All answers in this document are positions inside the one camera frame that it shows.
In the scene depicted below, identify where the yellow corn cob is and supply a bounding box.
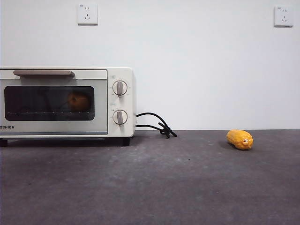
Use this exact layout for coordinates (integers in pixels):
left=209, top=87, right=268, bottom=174
left=226, top=129, right=254, bottom=150

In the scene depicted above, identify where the cream white toaster oven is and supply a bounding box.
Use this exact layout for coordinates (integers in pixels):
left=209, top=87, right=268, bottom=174
left=0, top=67, right=136, bottom=147

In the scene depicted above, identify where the white wall socket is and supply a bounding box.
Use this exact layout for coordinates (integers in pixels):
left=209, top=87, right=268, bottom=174
left=77, top=4, right=98, bottom=26
left=274, top=6, right=294, bottom=28

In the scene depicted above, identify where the wire oven rack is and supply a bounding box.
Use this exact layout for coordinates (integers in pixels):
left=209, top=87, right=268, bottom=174
left=6, top=111, right=93, bottom=115

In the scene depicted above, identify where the brown potato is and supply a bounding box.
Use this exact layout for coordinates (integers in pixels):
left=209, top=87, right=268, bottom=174
left=67, top=91, right=90, bottom=113

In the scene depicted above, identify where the black oven power cable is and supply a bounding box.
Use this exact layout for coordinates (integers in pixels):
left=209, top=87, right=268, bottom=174
left=135, top=112, right=178, bottom=138

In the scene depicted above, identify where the cream oven knob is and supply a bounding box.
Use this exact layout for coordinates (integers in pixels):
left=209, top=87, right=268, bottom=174
left=112, top=109, right=128, bottom=127
left=112, top=80, right=128, bottom=97

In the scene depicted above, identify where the glass oven door with handle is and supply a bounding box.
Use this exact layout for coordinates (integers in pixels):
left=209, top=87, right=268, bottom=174
left=0, top=69, right=108, bottom=136

